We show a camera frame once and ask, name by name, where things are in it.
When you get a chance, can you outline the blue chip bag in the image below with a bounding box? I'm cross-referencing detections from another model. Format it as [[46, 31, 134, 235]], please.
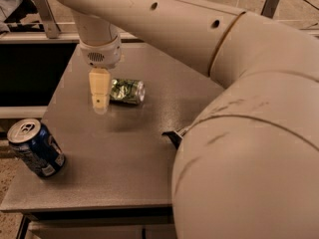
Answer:
[[162, 128, 187, 148]]

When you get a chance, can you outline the left metal bracket post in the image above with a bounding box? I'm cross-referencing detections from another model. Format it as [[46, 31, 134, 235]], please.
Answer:
[[33, 0, 60, 39]]

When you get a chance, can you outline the blue soda can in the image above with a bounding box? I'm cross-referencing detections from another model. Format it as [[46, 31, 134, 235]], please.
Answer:
[[7, 119, 66, 177]]

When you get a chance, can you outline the metal rail behind table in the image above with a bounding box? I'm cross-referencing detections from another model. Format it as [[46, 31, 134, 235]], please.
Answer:
[[0, 30, 141, 45]]

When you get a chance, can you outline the green soda can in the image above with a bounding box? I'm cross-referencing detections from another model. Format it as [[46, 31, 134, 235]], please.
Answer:
[[110, 79, 146, 105]]

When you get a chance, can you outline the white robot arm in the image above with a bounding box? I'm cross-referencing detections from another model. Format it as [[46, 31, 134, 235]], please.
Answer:
[[58, 0, 319, 239]]

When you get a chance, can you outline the metal bracket post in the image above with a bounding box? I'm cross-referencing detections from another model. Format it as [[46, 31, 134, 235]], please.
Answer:
[[33, 0, 60, 39], [261, 0, 280, 19]]

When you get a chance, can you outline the right metal bracket post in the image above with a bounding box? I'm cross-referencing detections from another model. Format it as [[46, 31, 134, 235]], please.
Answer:
[[261, 0, 280, 19]]

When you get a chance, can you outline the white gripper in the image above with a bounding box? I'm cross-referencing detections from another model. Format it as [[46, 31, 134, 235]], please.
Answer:
[[80, 37, 122, 115]]

